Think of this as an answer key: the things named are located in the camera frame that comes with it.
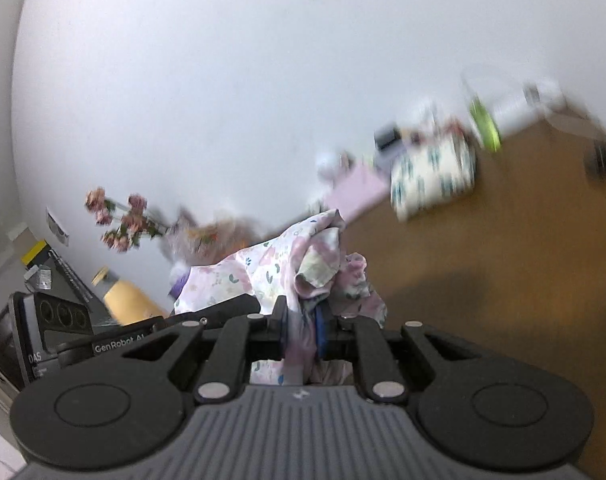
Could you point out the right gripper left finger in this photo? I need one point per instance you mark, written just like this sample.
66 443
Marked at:
228 351

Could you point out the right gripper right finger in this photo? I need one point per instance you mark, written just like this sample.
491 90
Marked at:
373 352

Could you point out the pink floral garment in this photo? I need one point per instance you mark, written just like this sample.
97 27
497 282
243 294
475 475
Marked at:
307 265

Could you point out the yellow bottle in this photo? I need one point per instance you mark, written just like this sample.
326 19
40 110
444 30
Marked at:
127 303

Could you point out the purple tissue box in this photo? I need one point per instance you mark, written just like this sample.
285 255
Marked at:
178 278

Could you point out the clear snack bag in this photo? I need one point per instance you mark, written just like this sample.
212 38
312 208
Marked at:
201 244

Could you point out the pink artificial flowers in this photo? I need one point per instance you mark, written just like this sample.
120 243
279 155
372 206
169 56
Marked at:
126 225

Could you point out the pink folded cloth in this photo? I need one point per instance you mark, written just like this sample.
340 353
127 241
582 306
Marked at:
362 189

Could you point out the white round speaker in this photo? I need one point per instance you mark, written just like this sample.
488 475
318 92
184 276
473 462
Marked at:
332 166

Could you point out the cream green-flower folded cloth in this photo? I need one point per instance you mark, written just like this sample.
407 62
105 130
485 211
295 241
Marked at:
432 174

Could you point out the small black box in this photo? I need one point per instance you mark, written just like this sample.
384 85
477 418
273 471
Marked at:
386 137

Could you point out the green spray bottle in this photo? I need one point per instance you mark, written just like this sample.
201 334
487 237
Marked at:
482 120

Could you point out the white power strip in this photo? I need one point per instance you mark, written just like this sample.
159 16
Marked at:
521 108

